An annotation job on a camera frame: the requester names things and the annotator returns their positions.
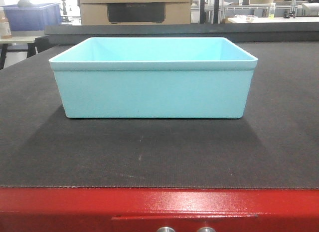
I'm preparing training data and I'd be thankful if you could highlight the left grey desk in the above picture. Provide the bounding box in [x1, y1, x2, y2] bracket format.
[0, 36, 39, 69]

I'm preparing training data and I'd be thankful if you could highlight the red conveyor frame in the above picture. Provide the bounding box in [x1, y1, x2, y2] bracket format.
[0, 188, 319, 232]

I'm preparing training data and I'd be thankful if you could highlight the blue crate on table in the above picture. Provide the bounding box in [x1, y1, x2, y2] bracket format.
[3, 2, 62, 31]

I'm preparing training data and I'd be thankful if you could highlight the white background table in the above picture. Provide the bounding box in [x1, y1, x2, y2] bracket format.
[227, 15, 319, 24]

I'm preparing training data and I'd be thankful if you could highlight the dark conveyor side rail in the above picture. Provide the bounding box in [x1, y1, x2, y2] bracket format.
[45, 22, 319, 44]

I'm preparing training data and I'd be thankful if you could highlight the black vertical post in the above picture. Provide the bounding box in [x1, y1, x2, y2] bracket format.
[198, 0, 220, 24]

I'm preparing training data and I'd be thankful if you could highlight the black conveyor belt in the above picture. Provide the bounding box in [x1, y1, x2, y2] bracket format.
[0, 42, 319, 189]

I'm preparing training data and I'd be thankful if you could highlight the light blue plastic bin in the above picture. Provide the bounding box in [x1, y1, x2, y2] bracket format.
[49, 37, 258, 119]

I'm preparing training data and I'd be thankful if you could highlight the yellow liquid bottle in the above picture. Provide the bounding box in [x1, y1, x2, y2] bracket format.
[268, 2, 276, 19]

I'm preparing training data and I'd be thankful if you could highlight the cardboard box with black print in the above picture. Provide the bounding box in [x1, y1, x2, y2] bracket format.
[78, 0, 192, 25]

